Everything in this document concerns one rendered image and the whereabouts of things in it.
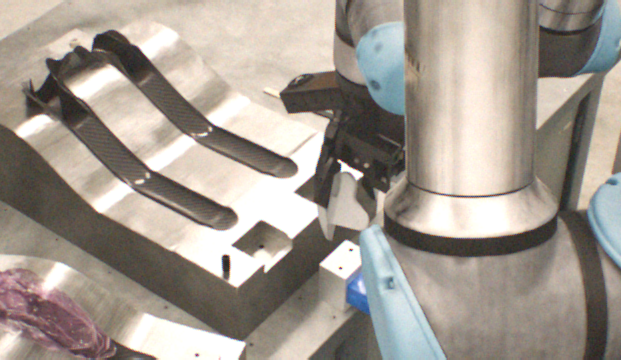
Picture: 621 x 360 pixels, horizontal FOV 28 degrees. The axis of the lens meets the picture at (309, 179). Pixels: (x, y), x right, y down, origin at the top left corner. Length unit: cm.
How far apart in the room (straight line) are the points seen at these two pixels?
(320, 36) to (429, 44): 104
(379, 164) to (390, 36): 24
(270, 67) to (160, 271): 46
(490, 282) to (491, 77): 13
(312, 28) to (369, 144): 64
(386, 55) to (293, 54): 78
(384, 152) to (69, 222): 44
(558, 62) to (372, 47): 16
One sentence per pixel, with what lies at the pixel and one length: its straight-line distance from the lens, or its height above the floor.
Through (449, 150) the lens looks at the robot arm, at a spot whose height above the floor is 133.
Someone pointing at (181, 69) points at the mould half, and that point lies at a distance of 157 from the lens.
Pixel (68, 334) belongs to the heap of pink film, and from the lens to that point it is 129.
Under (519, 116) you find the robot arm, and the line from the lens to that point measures 81.
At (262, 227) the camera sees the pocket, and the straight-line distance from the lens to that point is 140.
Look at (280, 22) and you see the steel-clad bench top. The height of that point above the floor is 80.
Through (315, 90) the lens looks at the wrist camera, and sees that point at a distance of 125.
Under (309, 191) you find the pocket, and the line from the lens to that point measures 146.
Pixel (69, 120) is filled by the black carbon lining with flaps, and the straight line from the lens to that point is 151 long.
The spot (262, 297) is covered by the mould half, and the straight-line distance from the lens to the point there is 138.
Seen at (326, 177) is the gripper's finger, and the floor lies 101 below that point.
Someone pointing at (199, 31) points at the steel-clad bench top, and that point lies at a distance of 183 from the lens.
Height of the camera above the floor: 184
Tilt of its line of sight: 41 degrees down
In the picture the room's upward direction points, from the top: 1 degrees clockwise
